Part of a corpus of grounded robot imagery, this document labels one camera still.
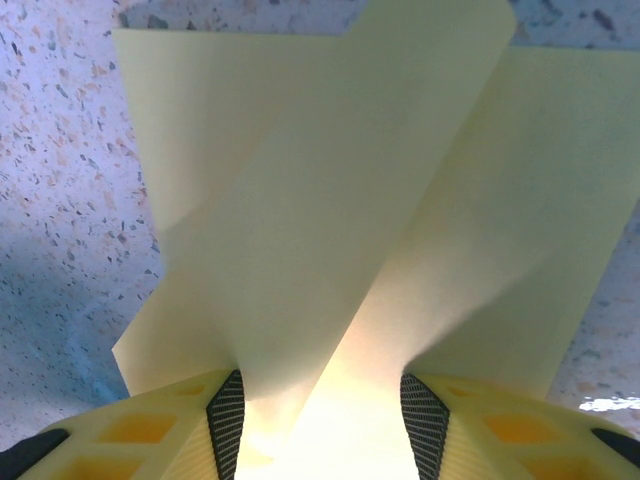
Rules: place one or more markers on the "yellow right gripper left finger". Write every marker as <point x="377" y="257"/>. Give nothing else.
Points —
<point x="150" y="440"/>

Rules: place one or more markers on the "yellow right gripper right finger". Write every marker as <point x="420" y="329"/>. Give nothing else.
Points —
<point x="500" y="440"/>

